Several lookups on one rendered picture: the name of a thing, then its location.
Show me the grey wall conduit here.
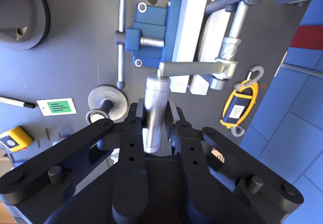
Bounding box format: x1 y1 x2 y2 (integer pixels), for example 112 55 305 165
282 62 323 76

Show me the navy lanyard pack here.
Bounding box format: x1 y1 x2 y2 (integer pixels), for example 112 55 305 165
223 92 253 125

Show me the white wall socket box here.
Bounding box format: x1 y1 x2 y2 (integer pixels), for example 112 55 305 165
274 51 288 77

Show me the silver disc spigot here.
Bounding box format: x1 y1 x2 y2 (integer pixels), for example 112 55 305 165
87 85 128 124

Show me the silver fluted hook sleeve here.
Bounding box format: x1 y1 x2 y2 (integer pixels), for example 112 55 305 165
219 37 243 60

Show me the silver carabiner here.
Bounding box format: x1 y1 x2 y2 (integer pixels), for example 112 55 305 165
246 65 265 85

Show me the yellow button box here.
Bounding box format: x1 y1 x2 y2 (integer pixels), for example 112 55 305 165
0 125 34 153

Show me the white pen with black cap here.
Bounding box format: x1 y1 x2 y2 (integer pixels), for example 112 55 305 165
0 95 37 109

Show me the silver vise handle bar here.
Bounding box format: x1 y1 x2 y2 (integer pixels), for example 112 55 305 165
114 0 126 89

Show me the white tag with green label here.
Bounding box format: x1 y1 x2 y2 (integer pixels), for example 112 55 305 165
36 98 77 117

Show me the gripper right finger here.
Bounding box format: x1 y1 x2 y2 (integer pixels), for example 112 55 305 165
165 100 305 224

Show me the silver lanyard end ring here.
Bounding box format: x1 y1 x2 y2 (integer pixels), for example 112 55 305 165
230 125 246 138

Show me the grey scaffold hook body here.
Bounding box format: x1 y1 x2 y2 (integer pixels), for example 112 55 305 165
204 0 253 91

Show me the silver vise screw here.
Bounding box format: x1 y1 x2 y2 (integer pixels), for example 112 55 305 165
140 36 165 49

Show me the yellow rope lanyard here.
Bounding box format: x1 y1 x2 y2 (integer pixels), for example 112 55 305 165
220 79 260 130

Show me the silver crank with cylinder handle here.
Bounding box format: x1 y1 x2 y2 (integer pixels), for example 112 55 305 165
142 57 239 154

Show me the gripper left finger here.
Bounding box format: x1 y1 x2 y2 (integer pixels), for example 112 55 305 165
0 98 152 224

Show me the white vise jaw block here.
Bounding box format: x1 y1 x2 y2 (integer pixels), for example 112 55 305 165
189 0 232 95
170 0 209 93

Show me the red wall rail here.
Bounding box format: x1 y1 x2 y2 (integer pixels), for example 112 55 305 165
288 24 323 51

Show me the silver test ring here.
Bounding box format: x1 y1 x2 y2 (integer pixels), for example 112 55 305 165
85 109 112 126

